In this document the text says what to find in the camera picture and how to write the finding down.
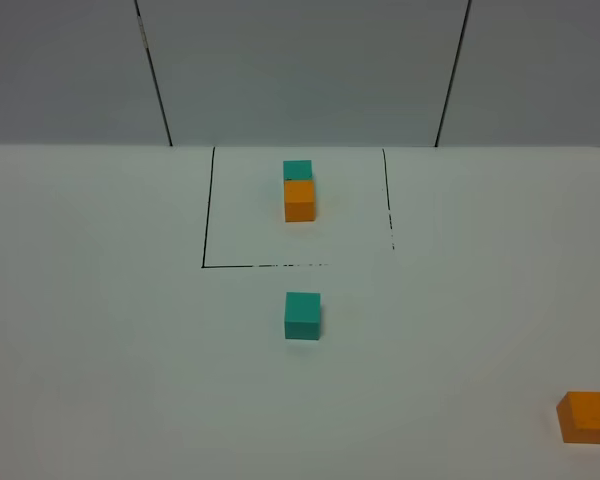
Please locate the orange template block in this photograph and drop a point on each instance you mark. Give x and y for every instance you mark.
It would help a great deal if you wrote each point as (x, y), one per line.
(299, 201)

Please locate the teal template block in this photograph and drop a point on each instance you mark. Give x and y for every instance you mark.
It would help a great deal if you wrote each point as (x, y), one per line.
(297, 170)

